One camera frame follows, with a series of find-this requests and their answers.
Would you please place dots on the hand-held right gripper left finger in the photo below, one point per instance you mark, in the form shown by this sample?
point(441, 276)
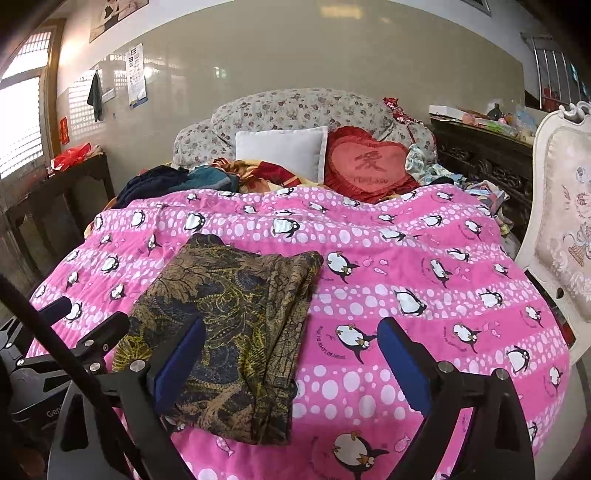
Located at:
point(178, 364)

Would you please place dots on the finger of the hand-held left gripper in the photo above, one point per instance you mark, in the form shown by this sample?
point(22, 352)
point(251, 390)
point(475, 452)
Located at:
point(104, 334)
point(55, 308)

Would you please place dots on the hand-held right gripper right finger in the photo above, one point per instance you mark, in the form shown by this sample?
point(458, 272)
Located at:
point(401, 364)

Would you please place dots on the brown floral patterned pants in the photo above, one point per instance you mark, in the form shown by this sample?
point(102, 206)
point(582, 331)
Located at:
point(240, 314)

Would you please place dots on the dark navy clothes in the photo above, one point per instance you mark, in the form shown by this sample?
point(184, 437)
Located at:
point(152, 182)

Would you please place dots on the pastel clothes pile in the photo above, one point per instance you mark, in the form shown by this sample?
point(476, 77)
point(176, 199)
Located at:
point(489, 198)

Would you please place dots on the dark wooden side table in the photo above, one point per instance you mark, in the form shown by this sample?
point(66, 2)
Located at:
point(55, 207)

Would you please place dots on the pink penguin print blanket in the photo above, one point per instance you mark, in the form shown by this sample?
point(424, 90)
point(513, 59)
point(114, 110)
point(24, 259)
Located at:
point(392, 258)

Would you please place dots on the red plastic bag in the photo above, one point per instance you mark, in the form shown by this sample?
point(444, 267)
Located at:
point(69, 157)

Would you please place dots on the lattice window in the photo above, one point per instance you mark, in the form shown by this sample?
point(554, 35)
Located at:
point(18, 124)

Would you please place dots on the teal cloth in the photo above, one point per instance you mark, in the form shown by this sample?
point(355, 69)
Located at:
point(207, 177)

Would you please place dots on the pale floral cloth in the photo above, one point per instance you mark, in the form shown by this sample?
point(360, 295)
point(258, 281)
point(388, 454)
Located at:
point(420, 166)

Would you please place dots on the red heart-shaped pillow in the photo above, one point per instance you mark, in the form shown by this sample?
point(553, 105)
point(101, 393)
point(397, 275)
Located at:
point(364, 166)

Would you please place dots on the red and yellow bedding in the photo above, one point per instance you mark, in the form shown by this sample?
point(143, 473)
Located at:
point(268, 173)

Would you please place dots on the green hanging towel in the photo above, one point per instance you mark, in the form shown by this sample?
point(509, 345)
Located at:
point(95, 97)

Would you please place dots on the white ornate upholstered chair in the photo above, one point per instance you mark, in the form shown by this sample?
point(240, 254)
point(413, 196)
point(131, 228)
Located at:
point(563, 221)

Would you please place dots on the carved dark wooden cabinet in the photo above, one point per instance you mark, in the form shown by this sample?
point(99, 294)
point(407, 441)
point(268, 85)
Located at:
point(485, 161)

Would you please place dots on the white pillow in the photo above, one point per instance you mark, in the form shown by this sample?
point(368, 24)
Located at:
point(277, 150)

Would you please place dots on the red shiny wrapping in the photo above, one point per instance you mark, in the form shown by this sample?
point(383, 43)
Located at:
point(397, 110)

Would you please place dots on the white flat box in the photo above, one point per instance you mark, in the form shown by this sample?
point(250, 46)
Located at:
point(448, 110)

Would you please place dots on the dark green bottle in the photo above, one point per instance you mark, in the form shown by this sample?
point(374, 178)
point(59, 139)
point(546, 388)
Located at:
point(496, 112)

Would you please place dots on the clear plastic bag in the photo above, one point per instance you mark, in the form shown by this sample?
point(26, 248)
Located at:
point(525, 124)

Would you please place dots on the floral padded headboard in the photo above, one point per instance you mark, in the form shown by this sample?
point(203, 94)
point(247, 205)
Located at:
point(295, 108)

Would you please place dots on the metal stair railing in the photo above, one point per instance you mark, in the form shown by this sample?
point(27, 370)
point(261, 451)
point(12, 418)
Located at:
point(549, 64)

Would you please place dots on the red wall sticker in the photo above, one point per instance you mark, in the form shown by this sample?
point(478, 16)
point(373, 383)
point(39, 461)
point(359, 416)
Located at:
point(63, 129)

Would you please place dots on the white wall chart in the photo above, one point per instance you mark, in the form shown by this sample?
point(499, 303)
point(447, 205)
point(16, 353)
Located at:
point(136, 74)

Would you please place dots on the wall poster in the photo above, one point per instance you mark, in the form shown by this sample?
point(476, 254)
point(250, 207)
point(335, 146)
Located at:
point(115, 18)

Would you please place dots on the framed wall picture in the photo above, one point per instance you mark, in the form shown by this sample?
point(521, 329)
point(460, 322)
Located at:
point(478, 5)

